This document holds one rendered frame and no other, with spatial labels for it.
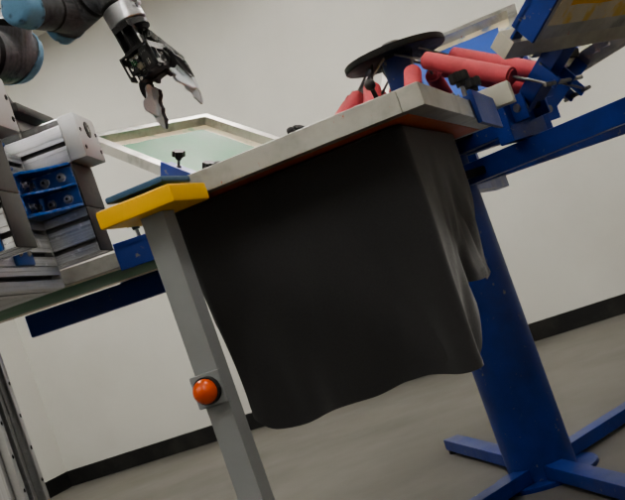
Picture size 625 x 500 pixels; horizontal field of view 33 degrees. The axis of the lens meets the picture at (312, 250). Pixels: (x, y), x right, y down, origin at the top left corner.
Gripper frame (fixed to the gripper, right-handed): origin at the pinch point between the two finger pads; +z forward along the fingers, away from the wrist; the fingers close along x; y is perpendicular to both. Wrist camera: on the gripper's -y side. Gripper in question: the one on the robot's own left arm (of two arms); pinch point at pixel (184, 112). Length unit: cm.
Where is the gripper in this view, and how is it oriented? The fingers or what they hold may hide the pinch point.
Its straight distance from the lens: 210.3
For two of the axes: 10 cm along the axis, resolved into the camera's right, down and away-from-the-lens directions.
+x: 7.9, -5.1, -3.4
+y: -3.6, 0.6, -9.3
